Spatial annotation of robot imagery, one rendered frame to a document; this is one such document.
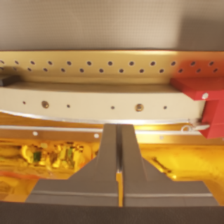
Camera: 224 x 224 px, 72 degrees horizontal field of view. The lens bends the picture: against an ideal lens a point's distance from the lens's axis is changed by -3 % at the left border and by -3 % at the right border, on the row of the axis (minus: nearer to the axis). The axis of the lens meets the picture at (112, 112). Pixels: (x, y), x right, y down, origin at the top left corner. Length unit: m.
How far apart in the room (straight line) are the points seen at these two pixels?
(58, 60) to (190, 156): 0.36
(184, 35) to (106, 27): 0.10
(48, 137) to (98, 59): 0.26
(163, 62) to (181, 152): 0.24
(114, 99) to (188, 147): 0.25
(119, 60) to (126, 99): 0.06
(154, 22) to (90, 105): 0.15
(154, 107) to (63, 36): 0.17
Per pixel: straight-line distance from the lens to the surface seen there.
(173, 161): 0.42
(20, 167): 0.50
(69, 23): 0.24
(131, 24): 0.23
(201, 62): 0.29
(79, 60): 0.26
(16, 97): 0.32
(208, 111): 0.29
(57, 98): 0.27
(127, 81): 0.29
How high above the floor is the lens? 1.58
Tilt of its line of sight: 27 degrees up
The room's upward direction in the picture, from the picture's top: 180 degrees clockwise
